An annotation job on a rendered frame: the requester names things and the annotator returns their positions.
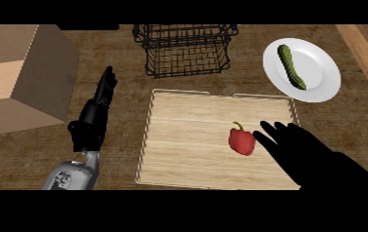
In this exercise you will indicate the brown wooden cabinet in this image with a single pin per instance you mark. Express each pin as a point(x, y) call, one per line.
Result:
point(32, 80)

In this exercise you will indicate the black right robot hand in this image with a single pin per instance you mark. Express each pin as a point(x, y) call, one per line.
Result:
point(306, 158)

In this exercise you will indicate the green cucumber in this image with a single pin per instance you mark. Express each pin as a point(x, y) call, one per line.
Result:
point(290, 67)

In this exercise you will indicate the pale wooden tray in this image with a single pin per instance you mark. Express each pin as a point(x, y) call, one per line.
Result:
point(215, 138)

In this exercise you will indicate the white plate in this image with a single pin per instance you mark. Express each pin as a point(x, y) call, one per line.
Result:
point(311, 70)

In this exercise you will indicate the red bell pepper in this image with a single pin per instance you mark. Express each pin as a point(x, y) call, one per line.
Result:
point(241, 141)

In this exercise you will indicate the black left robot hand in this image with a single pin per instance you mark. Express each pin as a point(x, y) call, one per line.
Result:
point(93, 112)

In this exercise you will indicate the pale wooden board edge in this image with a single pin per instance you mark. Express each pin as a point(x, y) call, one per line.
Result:
point(355, 44)

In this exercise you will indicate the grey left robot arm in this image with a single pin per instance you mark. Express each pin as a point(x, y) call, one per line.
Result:
point(72, 175)

